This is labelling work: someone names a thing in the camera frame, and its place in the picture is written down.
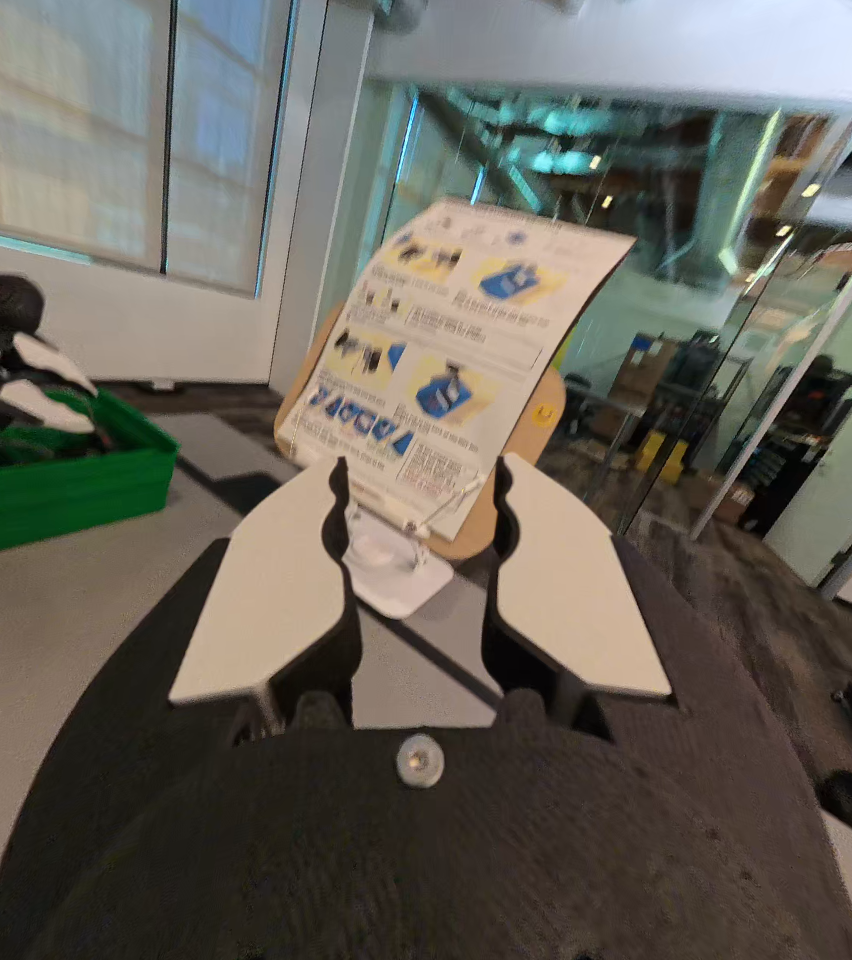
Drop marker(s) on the stacked cardboard boxes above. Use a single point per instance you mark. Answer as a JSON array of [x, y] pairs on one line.
[[647, 360]]

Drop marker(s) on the green plastic box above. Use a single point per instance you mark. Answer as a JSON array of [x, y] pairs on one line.
[[58, 495]]

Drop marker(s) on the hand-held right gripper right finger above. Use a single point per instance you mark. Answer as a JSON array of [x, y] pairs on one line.
[[576, 600]]

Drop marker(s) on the yellow caution sign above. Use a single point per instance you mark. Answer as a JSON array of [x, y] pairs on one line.
[[662, 457]]

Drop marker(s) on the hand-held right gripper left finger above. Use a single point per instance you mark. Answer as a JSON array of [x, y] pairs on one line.
[[268, 592]]

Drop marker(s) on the printed instruction sheet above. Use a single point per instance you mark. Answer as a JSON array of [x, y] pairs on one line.
[[471, 352]]

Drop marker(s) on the yellow smiley sticker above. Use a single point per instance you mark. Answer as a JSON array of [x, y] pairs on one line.
[[544, 414]]

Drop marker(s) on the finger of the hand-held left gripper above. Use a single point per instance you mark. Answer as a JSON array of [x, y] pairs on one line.
[[51, 360], [43, 411]]

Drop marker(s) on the frosted glass window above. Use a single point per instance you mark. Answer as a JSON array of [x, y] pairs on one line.
[[58, 135]]

